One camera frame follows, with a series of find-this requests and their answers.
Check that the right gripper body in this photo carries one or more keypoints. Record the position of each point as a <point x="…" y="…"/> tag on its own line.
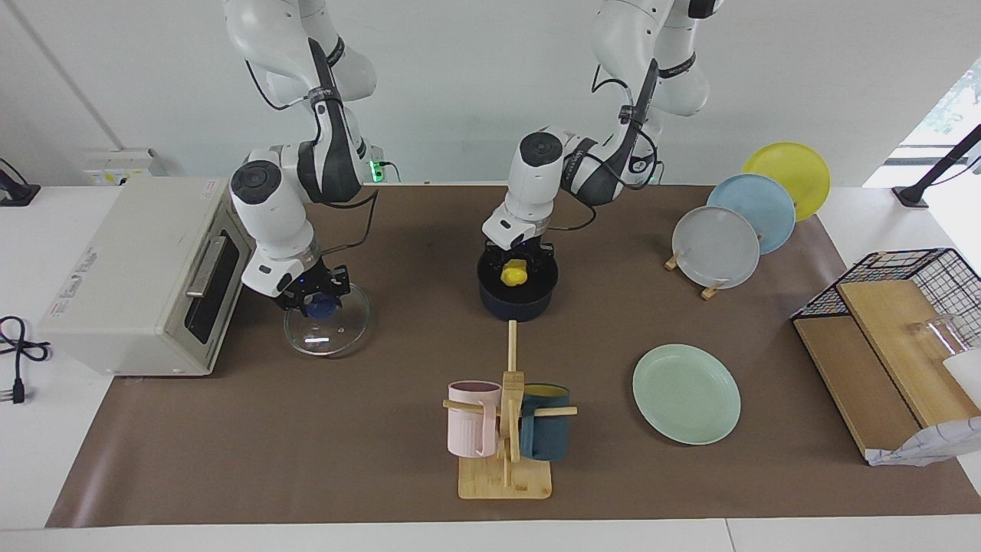
<point x="283" y="276"/>

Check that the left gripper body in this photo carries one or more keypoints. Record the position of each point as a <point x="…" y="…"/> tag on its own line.
<point x="513" y="226"/>

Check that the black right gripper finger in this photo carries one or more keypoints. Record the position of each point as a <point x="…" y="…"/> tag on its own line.
<point x="297" y="297"/>
<point x="336" y="284"/>

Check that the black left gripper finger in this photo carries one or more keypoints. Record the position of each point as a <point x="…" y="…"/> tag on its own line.
<point x="540" y="257"/>
<point x="496" y="257"/>

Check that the yellow potato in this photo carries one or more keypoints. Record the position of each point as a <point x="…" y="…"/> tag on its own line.
<point x="513" y="272"/>

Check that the glass lid with purple knob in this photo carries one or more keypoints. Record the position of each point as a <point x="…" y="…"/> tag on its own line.
<point x="326" y="333"/>

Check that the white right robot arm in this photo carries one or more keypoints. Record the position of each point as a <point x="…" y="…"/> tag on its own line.
<point x="268" y="199"/>

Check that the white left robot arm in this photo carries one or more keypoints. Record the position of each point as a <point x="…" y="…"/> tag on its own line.
<point x="536" y="176"/>

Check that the wooden plate rack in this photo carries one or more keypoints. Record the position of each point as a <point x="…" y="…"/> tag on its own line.
<point x="711" y="291"/>

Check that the grey plate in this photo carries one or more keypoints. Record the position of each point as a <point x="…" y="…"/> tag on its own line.
<point x="716" y="247"/>

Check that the pale green plate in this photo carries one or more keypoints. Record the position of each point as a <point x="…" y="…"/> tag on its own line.
<point x="686" y="395"/>

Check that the light blue plate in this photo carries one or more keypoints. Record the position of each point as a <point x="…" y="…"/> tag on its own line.
<point x="759" y="203"/>

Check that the yellow plate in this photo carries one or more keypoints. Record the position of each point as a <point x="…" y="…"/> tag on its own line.
<point x="793" y="165"/>

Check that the brown table mat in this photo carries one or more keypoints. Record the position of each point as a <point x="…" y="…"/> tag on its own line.
<point x="345" y="429"/>

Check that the beige toaster oven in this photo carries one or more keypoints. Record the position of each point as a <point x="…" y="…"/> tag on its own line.
<point x="130" y="268"/>

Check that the pink mug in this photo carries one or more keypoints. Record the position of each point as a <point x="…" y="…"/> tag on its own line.
<point x="469" y="425"/>

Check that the dark blue mug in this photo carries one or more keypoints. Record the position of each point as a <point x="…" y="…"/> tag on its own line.
<point x="546" y="437"/>

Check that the wooden mug tree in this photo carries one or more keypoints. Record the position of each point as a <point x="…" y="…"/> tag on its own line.
<point x="506" y="479"/>

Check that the black clamp base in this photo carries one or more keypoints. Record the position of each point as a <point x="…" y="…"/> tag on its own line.
<point x="15" y="192"/>

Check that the wooden shelf boards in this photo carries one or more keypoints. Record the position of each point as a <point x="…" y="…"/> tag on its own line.
<point x="866" y="376"/>

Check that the clear glass cup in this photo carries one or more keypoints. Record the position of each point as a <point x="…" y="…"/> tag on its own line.
<point x="939" y="333"/>

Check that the white crumpled cloth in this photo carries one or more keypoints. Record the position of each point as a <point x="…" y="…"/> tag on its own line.
<point x="931" y="445"/>

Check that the white wall socket box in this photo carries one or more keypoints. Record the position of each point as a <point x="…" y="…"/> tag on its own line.
<point x="123" y="165"/>

